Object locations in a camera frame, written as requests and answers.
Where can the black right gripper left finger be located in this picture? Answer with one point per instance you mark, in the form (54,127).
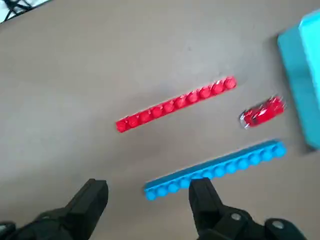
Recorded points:
(75,215)

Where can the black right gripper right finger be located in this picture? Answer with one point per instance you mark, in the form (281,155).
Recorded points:
(212,220)

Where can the red toy car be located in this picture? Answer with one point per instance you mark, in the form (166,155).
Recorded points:
(262,113)

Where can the blue studded block strip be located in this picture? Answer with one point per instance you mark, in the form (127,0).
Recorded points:
(225,170)

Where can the red studded block strip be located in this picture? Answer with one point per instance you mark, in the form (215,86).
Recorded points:
(175,103)

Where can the turquoise plastic bin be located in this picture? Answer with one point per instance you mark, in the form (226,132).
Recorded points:
(300,87)

